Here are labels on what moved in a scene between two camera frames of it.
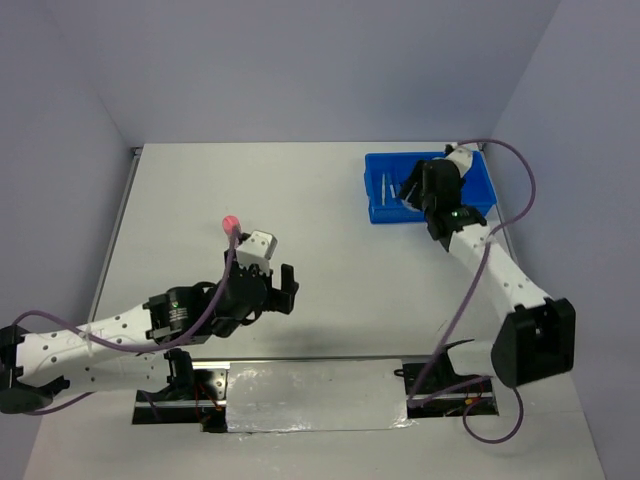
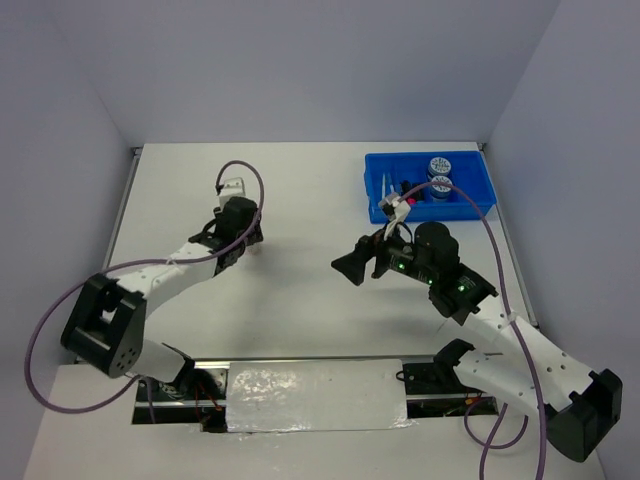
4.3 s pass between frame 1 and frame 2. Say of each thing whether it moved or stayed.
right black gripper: moved
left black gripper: moved
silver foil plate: stayed
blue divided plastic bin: stayed
